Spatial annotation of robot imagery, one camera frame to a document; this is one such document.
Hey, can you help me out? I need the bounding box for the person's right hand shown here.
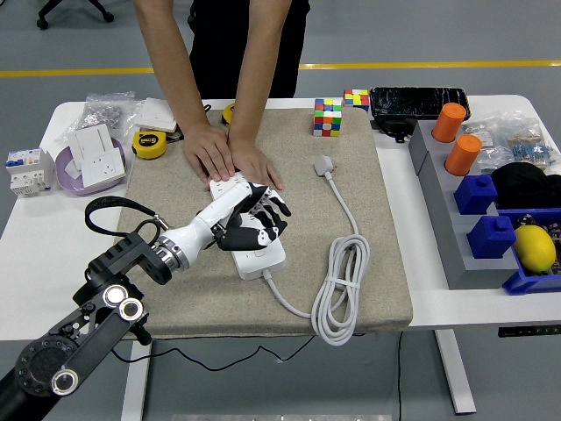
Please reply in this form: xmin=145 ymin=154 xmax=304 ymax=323
xmin=182 ymin=120 xmax=238 ymax=184

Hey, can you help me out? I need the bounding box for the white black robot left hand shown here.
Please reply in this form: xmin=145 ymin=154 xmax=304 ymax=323
xmin=168 ymin=181 xmax=293 ymax=267

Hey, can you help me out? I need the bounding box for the person's left hand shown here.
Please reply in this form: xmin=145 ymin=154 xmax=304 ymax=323
xmin=226 ymin=131 xmax=285 ymax=192

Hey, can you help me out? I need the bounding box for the black plug adapter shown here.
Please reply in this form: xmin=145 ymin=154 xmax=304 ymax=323
xmin=217 ymin=210 xmax=253 ymax=240

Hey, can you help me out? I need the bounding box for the white power strip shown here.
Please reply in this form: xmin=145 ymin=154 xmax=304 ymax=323
xmin=208 ymin=173 xmax=287 ymax=282

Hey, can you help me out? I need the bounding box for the grey-brown mat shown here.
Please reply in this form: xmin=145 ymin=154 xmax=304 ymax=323
xmin=116 ymin=107 xmax=414 ymax=341

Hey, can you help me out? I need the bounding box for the round yellow black tape measure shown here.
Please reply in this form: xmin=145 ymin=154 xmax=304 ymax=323
xmin=131 ymin=103 xmax=211 ymax=160

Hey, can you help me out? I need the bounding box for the large colourful puzzle cube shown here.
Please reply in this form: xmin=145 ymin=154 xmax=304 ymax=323
xmin=312 ymin=96 xmax=344 ymax=138

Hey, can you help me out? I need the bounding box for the person's body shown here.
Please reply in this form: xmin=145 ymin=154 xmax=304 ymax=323
xmin=188 ymin=0 xmax=311 ymax=100

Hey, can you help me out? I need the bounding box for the clear bag of screws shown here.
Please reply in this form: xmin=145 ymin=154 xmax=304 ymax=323
xmin=54 ymin=90 xmax=146 ymax=144

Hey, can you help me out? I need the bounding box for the purple bowl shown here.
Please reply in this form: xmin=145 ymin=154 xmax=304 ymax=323
xmin=54 ymin=136 xmax=132 ymax=197

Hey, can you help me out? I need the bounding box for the small colourful puzzle cube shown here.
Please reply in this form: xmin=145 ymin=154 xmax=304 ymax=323
xmin=343 ymin=88 xmax=372 ymax=112

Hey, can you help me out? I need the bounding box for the black power adapter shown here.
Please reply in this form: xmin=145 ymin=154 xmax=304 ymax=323
xmin=374 ymin=116 xmax=415 ymax=144

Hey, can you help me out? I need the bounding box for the white table leg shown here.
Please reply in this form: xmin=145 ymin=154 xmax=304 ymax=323
xmin=433 ymin=328 xmax=478 ymax=416
xmin=120 ymin=339 xmax=153 ymax=421

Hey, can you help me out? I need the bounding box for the black plastic tray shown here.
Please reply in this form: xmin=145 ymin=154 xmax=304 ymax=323
xmin=369 ymin=85 xmax=472 ymax=122

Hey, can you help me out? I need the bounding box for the white blue circuit breaker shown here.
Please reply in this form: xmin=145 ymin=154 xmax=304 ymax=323
xmin=4 ymin=147 xmax=56 ymax=198

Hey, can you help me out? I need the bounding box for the grey block holder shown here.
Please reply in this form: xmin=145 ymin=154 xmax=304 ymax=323
xmin=408 ymin=118 xmax=521 ymax=290

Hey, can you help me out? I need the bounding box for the orange cylinder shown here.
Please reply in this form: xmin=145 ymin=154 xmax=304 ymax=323
xmin=431 ymin=102 xmax=467 ymax=144
xmin=444 ymin=133 xmax=483 ymax=176

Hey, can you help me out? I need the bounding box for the blue block with knob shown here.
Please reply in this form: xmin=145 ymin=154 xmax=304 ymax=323
xmin=466 ymin=214 xmax=517 ymax=260
xmin=453 ymin=174 xmax=499 ymax=216

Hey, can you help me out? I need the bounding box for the clear bag of small parts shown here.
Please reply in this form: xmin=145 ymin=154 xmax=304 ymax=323
xmin=462 ymin=120 xmax=514 ymax=175

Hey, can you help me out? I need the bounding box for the black cloth bundle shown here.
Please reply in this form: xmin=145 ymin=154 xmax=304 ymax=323
xmin=490 ymin=161 xmax=561 ymax=211

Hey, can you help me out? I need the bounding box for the clear bag of blue components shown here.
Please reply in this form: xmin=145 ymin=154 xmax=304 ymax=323
xmin=503 ymin=109 xmax=561 ymax=172

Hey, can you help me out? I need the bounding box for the yellow lemon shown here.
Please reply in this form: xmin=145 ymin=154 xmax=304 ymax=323
xmin=512 ymin=225 xmax=557 ymax=275

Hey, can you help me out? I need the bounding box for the blue plastic bin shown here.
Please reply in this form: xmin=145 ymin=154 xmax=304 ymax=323
xmin=494 ymin=208 xmax=561 ymax=295

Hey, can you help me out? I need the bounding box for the black table control panel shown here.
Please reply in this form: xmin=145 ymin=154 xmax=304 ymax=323
xmin=497 ymin=325 xmax=561 ymax=339

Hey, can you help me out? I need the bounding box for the white wall switch plate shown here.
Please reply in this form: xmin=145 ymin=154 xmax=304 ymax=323
xmin=132 ymin=96 xmax=179 ymax=132

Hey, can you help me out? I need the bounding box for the white power strip cord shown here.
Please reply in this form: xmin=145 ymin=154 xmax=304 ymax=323
xmin=261 ymin=153 xmax=372 ymax=347

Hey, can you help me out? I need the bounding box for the white wall socket panel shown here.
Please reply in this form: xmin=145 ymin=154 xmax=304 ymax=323
xmin=80 ymin=147 xmax=128 ymax=188

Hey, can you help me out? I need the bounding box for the white switch panel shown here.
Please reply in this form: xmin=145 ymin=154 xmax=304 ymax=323
xmin=65 ymin=124 xmax=116 ymax=172

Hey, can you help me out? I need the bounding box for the thin black plug cord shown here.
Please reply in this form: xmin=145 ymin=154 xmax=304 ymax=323
xmin=111 ymin=335 xmax=319 ymax=373

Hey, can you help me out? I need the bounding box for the black hanging cable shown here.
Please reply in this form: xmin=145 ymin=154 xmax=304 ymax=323
xmin=396 ymin=331 xmax=404 ymax=421

